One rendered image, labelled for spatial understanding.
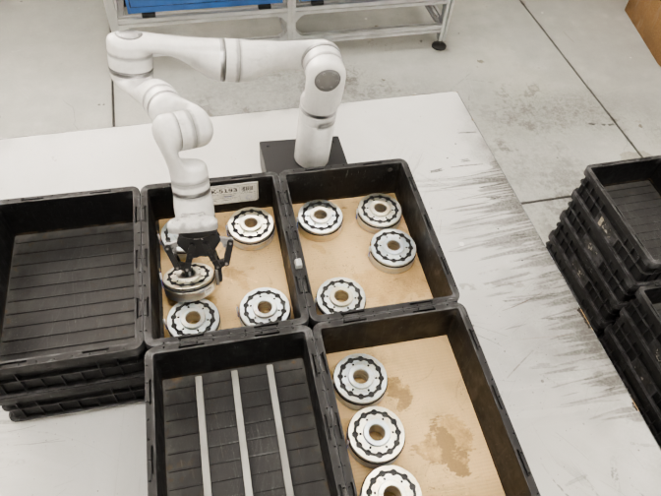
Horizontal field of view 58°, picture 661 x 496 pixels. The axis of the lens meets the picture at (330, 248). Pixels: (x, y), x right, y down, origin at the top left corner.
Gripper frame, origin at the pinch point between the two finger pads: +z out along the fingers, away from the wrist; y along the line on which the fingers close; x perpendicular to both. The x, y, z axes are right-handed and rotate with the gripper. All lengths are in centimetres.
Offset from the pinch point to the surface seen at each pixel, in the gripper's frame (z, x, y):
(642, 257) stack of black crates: 23, -28, -119
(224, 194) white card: -10.0, -18.5, -4.9
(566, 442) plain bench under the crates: 32, 26, -71
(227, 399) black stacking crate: 13.8, 21.4, -3.5
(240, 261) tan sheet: 1.3, -7.5, -7.3
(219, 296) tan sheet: 4.6, 0.6, -2.6
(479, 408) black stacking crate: 16, 29, -50
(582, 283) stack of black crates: 47, -51, -118
